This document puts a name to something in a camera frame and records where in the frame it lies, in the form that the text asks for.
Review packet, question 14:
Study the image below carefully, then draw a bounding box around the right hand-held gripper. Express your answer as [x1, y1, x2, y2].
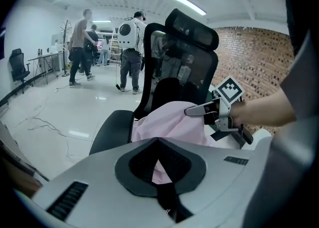
[184, 76, 254, 149]

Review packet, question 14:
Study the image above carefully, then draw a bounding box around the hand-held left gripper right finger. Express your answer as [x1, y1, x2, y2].
[158, 137, 207, 195]

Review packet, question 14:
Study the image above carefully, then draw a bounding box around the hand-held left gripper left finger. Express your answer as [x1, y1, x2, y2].
[114, 137, 160, 198]

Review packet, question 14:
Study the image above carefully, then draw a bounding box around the pink cloth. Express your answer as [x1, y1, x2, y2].
[131, 101, 220, 185]

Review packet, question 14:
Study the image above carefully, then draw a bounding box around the person's right forearm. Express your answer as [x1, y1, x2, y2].
[230, 89, 297, 127]

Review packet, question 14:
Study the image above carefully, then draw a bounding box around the black mesh office chair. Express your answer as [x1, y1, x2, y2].
[89, 7, 220, 155]

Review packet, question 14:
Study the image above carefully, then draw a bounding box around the person's gray shirt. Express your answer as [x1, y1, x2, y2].
[243, 29, 318, 228]

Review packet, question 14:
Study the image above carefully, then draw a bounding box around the white dome backpack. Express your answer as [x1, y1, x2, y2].
[117, 20, 140, 48]

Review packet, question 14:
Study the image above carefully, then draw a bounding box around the black coat rack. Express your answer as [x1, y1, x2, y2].
[61, 19, 73, 77]

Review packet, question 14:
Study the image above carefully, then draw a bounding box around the gray trestle table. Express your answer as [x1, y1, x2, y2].
[27, 52, 69, 85]

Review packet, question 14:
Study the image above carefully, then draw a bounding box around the floor cable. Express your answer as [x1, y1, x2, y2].
[17, 111, 98, 165]

